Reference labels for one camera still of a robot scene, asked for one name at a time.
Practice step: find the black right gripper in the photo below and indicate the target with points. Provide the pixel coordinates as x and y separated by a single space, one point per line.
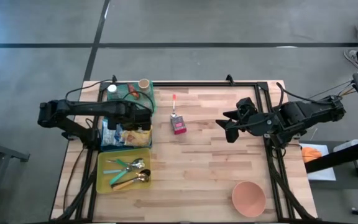
255 119

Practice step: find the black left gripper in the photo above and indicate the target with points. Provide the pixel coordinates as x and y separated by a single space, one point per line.
132 115

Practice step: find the yellow Maruchan ramen packet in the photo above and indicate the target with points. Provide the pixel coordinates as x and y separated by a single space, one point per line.
137 137

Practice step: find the clear snack bag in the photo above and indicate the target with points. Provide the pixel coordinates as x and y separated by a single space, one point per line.
110 137

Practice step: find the thin silver spoon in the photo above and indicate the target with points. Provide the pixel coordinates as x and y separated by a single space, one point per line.
110 161

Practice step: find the white-cap spice jar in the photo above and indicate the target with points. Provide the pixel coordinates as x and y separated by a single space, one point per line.
112 89

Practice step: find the red pink small box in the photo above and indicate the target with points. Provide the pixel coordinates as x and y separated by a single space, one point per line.
178 125

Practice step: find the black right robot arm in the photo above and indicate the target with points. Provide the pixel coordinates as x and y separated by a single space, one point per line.
306 113

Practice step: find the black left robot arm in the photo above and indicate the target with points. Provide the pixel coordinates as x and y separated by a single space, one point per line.
82 109

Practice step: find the teal plastic tray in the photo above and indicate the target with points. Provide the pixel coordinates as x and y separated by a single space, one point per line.
149 147

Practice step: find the green translucent plastic tray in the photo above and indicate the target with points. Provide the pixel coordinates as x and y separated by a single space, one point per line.
121 95

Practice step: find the yellow translucent plastic tray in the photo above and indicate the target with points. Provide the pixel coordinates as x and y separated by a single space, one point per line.
104 183

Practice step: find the salmon pink bowl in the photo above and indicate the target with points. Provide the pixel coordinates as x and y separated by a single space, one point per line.
249 199

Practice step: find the orange cloth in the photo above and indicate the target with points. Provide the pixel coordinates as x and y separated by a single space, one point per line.
311 154

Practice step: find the white paper sheet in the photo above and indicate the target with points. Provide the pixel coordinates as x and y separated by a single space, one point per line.
322 175

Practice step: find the white plastic container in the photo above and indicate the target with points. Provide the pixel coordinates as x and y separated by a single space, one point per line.
346 144

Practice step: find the black metal table frame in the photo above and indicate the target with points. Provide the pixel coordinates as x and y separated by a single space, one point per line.
197 84

